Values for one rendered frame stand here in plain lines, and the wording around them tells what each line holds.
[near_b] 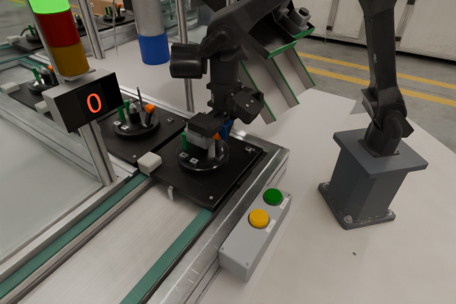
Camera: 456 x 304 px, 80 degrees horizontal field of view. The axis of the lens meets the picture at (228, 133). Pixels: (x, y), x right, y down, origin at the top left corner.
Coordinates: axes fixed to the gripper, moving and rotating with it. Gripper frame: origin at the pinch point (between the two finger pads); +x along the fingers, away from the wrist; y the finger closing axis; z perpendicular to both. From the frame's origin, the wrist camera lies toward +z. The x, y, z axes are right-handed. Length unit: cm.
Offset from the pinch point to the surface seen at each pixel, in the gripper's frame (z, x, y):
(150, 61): -84, 21, 53
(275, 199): 15.5, 12.4, -2.5
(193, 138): -7.8, 5.2, -2.2
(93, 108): -16.3, -9.5, -19.4
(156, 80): -68, 23, 41
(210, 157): -4.2, 10.6, -0.7
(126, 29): -124, 15, 72
